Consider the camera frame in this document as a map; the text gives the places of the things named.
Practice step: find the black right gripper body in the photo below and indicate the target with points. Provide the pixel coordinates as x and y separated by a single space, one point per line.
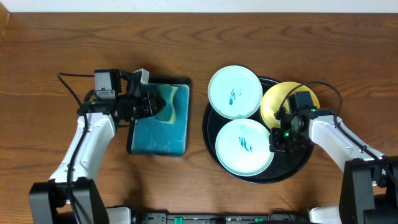
286 140

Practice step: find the black rectangular tray with blue water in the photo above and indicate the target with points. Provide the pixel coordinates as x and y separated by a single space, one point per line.
155 138

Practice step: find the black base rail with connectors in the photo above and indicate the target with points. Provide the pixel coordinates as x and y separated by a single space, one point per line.
277 215

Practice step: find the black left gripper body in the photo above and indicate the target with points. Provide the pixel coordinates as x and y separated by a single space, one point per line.
149 104

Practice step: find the light green plate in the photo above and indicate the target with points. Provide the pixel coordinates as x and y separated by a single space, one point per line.
235 92
242 147

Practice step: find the round black tray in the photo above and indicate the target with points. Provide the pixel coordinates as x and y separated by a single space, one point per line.
282 166

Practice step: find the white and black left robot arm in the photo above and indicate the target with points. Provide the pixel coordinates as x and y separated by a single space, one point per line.
71 195

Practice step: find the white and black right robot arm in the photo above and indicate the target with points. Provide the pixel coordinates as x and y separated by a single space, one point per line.
369 186

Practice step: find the green and yellow sponge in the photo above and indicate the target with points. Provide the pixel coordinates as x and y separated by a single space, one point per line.
167 114

